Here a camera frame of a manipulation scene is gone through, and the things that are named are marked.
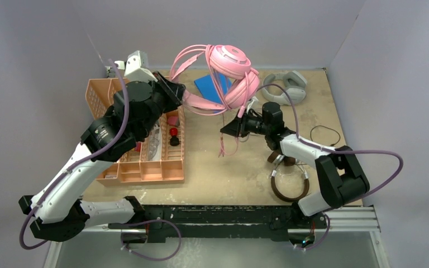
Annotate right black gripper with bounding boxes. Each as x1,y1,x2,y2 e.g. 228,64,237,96
221,109,271,138

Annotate pink wired headphones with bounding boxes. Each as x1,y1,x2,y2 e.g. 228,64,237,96
169,44,260,158

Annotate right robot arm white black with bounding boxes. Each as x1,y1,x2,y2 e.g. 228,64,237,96
220,102,370,227

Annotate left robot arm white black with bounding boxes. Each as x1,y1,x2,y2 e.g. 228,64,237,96
18,72,186,243

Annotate grey over-ear headphones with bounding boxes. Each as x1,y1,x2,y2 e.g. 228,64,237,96
260,70,308,106

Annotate pink grey eraser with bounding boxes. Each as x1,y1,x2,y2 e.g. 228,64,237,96
167,116,180,128

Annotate blue notebook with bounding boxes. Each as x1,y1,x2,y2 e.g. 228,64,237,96
194,74,232,104

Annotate red black stamp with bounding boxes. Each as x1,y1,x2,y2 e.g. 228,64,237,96
169,127,180,146

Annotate clear ruler pack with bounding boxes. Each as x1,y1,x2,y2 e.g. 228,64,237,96
147,126,162,161

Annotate peach plastic desk organizer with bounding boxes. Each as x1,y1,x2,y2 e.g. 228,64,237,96
85,78,185,186

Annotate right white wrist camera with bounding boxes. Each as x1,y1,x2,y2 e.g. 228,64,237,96
245,96,259,113

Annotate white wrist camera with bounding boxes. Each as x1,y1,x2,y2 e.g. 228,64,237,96
115,50,158,83
245,96,259,113

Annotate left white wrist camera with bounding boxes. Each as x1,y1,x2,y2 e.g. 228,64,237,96
115,50,158,83

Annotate black base frame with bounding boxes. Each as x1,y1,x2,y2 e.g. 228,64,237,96
70,204,380,245

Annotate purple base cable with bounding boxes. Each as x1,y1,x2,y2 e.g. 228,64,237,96
120,219,183,262

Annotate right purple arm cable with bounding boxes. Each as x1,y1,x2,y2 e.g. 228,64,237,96
256,83,404,213

